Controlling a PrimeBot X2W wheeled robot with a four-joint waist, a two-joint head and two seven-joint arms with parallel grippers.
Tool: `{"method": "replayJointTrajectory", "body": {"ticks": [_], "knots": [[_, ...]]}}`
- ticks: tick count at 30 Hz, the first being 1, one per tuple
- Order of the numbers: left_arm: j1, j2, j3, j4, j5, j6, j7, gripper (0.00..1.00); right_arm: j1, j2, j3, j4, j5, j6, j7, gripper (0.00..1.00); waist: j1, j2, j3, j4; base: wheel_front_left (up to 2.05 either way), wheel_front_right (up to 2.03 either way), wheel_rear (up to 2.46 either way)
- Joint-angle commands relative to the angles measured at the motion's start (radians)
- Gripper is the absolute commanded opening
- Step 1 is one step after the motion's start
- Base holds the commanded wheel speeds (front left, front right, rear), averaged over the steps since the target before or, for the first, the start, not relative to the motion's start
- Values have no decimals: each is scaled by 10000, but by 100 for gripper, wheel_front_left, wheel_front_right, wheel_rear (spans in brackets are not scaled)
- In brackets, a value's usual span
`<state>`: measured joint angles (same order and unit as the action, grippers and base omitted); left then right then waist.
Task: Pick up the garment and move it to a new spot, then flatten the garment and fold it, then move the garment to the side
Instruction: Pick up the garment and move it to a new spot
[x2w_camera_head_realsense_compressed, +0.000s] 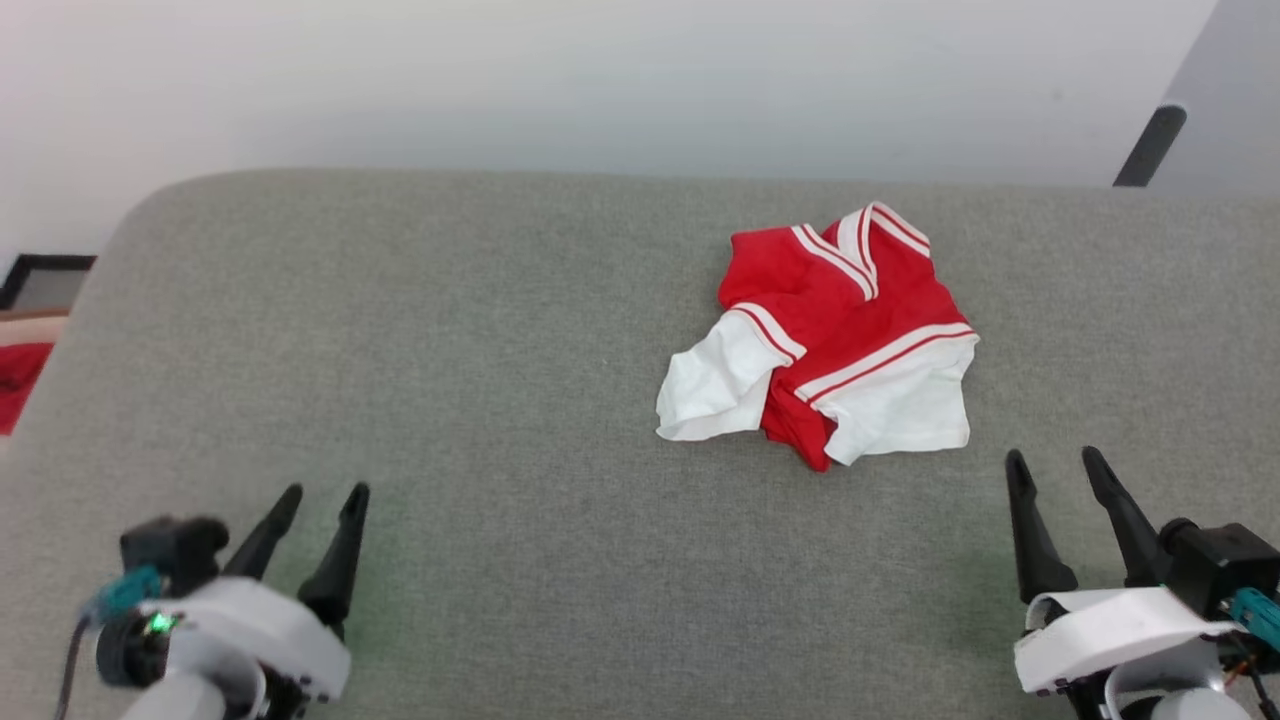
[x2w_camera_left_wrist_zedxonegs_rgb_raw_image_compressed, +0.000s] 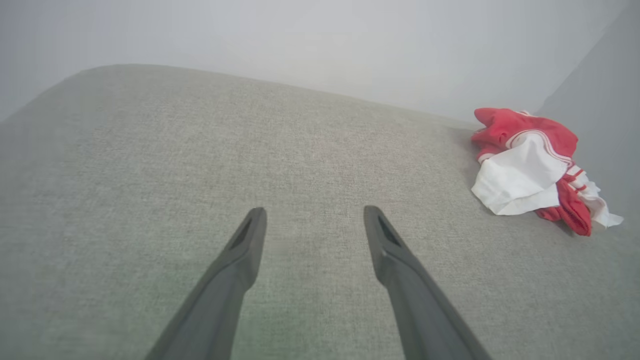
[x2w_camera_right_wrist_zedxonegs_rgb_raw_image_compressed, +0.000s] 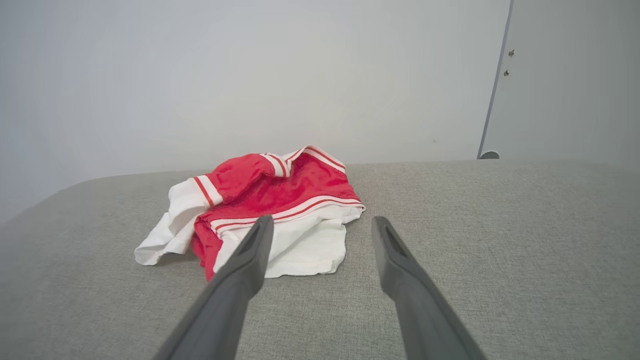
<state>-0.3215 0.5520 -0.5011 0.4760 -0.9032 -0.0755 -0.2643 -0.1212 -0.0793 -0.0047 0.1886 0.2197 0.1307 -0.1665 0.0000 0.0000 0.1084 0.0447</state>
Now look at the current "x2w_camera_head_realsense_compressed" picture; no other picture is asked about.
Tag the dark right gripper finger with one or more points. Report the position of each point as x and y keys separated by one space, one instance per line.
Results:
x=1135 y=540
x=1035 y=550

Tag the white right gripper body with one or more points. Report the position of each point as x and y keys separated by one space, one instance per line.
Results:
x=1110 y=625

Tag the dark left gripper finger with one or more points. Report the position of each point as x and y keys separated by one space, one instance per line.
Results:
x=265 y=540
x=338 y=560

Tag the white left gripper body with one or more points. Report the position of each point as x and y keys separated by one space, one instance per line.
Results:
x=250 y=625

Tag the red and white jersey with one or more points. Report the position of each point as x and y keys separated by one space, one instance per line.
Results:
x=850 y=320

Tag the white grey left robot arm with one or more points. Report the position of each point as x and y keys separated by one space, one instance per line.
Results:
x=185 y=702

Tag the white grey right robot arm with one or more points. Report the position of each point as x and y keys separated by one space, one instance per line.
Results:
x=1190 y=705

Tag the red cloth item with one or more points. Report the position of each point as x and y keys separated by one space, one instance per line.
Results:
x=18 y=380

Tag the brown cardboard box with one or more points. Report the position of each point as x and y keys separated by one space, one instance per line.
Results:
x=30 y=325

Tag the black slanted pole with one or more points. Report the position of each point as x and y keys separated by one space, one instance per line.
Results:
x=1150 y=145

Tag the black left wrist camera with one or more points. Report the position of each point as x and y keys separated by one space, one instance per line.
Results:
x=175 y=548

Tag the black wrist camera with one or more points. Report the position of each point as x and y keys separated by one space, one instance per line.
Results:
x=175 y=548
x=1225 y=565

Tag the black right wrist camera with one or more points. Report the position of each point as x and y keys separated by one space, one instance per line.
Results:
x=1225 y=565

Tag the teal left camera connector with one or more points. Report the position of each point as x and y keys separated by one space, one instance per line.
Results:
x=125 y=593

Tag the teal camera connector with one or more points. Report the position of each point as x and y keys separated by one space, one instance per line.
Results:
x=1258 y=612
x=125 y=593

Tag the teal right camera connector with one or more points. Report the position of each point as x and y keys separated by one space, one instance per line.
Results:
x=1258 y=612

